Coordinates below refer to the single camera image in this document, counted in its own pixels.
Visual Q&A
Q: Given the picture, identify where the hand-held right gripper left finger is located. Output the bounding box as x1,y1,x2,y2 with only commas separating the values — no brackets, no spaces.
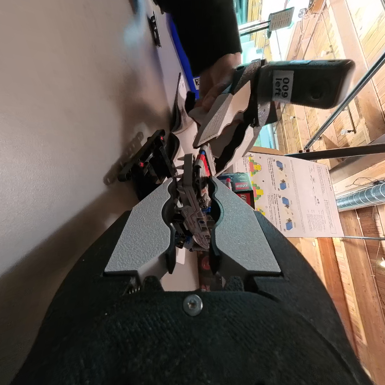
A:
103,177,178,284

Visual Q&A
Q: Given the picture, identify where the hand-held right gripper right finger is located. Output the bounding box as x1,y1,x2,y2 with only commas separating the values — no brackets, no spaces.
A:
208,176,282,287

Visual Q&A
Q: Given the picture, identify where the thin metal rod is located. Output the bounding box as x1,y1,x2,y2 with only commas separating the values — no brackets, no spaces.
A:
340,235,385,242

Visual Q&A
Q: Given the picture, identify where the black ceiling track rail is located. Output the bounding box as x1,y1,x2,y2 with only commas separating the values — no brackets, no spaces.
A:
304,53,385,151

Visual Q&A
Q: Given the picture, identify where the tagged blue storage bin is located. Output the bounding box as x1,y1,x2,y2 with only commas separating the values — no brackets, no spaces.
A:
167,13,201,100

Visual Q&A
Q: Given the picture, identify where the instruction poster on board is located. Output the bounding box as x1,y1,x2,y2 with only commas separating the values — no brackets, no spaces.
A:
247,146,282,157

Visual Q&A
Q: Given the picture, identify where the light grey desk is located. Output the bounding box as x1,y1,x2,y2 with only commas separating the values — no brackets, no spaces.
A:
0,0,200,385

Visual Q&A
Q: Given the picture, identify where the black toy set box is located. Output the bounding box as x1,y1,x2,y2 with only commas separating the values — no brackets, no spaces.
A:
197,171,256,292

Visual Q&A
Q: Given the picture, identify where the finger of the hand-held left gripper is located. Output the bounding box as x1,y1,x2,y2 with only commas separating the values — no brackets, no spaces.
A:
214,122,263,176
192,79,252,148

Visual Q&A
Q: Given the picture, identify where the silver ventilation duct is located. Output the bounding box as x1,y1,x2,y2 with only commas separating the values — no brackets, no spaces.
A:
335,182,385,212

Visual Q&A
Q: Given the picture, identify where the sign on black stand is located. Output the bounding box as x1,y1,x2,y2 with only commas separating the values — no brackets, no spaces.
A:
239,7,296,38

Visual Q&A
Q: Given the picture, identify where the person's left hand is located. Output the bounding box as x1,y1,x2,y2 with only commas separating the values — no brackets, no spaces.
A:
195,52,244,111

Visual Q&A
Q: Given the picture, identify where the grey red brick truck model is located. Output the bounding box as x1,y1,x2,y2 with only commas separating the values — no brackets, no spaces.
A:
117,129,217,251

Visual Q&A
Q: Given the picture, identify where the open instruction booklet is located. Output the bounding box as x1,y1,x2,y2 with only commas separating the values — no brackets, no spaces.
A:
169,72,200,136

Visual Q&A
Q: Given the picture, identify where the printed instruction sheet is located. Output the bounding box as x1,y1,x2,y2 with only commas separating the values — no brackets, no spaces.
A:
238,152,345,238

